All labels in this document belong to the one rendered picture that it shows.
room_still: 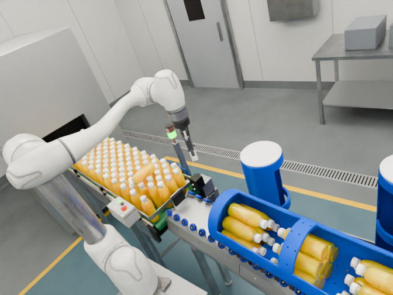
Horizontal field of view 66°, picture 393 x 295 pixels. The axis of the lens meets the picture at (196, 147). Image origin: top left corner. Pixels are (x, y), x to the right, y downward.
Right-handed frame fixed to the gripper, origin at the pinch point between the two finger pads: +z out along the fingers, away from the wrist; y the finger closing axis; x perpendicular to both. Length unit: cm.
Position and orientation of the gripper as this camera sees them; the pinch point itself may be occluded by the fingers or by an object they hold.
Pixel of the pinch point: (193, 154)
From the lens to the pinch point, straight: 141.7
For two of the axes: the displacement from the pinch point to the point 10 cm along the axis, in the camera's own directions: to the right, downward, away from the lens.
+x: -9.5, 3.2, 0.4
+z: 2.9, 8.0, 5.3
